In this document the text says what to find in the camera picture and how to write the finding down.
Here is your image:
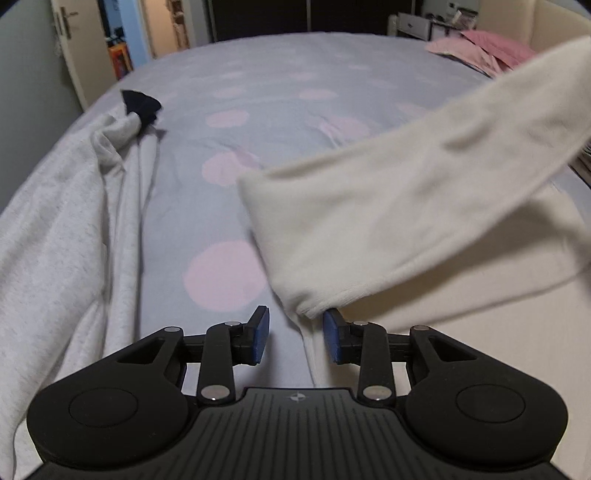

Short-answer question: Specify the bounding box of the black cloth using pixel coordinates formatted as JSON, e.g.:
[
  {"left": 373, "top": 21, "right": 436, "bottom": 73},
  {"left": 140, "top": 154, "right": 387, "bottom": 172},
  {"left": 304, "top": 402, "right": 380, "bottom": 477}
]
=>
[{"left": 120, "top": 89, "right": 163, "bottom": 130}]

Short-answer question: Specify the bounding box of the hallway shelf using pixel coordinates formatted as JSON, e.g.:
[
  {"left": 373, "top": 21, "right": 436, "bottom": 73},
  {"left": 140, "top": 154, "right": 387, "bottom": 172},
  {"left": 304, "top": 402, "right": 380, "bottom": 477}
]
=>
[{"left": 168, "top": 0, "right": 192, "bottom": 49}]

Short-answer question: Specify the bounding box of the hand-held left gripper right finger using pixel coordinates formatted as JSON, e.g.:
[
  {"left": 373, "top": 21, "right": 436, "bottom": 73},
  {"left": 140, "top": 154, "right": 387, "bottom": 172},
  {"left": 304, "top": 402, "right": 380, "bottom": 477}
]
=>
[{"left": 322, "top": 308, "right": 488, "bottom": 403}]

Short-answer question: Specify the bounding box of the metal door handle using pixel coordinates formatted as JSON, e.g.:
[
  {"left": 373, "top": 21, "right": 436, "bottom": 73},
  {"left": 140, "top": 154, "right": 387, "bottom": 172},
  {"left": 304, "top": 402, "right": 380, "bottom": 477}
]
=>
[{"left": 54, "top": 7, "right": 75, "bottom": 40}]

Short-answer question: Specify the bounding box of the light pink garment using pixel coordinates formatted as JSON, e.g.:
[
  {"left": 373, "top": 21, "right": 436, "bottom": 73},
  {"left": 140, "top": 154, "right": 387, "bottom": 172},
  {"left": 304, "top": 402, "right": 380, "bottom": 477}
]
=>
[{"left": 425, "top": 38, "right": 504, "bottom": 77}]

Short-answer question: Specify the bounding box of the bed with dotted sheet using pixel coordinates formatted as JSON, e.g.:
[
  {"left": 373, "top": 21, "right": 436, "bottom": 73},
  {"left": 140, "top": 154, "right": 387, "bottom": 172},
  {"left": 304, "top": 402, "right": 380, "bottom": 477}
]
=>
[{"left": 0, "top": 31, "right": 591, "bottom": 480}]

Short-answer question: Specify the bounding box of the white nightstand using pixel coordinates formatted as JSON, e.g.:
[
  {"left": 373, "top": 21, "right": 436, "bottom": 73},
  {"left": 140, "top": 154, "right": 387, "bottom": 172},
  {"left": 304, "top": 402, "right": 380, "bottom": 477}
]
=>
[{"left": 387, "top": 11, "right": 478, "bottom": 42}]

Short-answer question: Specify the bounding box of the light grey sweatshirt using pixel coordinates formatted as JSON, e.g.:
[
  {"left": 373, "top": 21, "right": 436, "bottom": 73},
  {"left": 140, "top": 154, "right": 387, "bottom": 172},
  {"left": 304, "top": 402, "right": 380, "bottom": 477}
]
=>
[{"left": 0, "top": 113, "right": 160, "bottom": 478}]

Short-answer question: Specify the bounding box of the cream door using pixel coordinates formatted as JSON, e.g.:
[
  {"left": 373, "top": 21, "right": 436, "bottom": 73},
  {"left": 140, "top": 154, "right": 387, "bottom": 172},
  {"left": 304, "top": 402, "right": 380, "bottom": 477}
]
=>
[{"left": 50, "top": 0, "right": 116, "bottom": 109}]

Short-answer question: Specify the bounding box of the pink pillow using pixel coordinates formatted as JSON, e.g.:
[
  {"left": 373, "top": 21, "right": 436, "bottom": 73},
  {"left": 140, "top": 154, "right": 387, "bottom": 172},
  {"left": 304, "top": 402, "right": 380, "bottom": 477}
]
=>
[{"left": 462, "top": 30, "right": 539, "bottom": 70}]

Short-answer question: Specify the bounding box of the beige headboard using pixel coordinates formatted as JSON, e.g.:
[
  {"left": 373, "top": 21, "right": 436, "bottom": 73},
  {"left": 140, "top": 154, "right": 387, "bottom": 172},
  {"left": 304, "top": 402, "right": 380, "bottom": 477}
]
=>
[{"left": 478, "top": 0, "right": 591, "bottom": 51}]

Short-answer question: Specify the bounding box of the black wardrobe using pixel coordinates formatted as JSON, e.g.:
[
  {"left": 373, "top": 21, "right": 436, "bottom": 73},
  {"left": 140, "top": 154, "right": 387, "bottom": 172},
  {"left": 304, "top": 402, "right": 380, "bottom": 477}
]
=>
[{"left": 210, "top": 0, "right": 402, "bottom": 42}]

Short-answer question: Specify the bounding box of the hallway door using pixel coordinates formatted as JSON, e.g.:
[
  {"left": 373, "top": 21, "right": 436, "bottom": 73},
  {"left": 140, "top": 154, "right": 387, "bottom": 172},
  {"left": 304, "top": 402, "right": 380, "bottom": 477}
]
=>
[{"left": 139, "top": 0, "right": 178, "bottom": 58}]

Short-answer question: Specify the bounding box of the cream sweater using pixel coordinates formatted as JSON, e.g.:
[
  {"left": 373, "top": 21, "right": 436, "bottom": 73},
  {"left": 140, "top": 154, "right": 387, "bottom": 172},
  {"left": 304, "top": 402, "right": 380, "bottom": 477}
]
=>
[{"left": 236, "top": 34, "right": 591, "bottom": 480}]

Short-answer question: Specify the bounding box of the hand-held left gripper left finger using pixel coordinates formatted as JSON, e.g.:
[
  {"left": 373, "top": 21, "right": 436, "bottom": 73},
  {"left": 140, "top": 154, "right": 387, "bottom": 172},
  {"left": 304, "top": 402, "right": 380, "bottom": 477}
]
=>
[{"left": 105, "top": 305, "right": 270, "bottom": 407}]

